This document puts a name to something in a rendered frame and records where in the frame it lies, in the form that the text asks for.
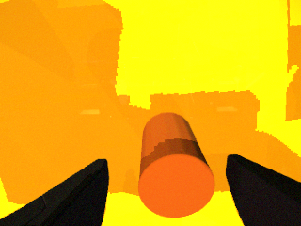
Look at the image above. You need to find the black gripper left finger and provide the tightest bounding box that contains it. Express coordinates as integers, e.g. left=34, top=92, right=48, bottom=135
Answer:
left=0, top=159, right=109, bottom=226

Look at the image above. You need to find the orange cylinder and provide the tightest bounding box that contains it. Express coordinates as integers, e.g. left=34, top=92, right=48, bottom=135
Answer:
left=139, top=112, right=214, bottom=218

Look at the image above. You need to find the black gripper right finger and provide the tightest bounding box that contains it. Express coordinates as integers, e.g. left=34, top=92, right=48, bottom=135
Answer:
left=226, top=154, right=301, bottom=226

